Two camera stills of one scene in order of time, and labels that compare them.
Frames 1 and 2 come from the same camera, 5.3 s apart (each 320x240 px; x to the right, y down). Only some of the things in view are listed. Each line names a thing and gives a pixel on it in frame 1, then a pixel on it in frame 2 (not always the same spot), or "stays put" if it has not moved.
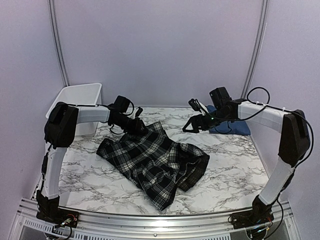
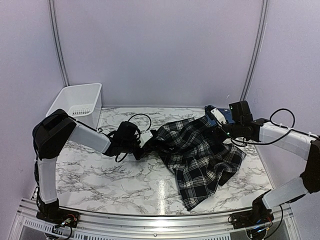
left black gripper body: [131, 128] → [138, 155]
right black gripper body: [209, 123] → [222, 137]
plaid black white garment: [160, 166] → [198, 155]
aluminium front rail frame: [100, 226] stays put
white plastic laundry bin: [86, 94] stays put
